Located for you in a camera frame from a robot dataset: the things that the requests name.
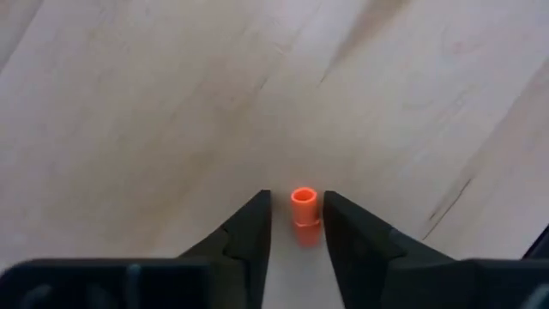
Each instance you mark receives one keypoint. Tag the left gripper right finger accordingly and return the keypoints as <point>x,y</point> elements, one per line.
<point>360,249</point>

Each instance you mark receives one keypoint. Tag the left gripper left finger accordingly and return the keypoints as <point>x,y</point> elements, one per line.
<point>244,244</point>

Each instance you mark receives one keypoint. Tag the orange pencil cap eraser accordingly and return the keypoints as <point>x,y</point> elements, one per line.
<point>304,210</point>

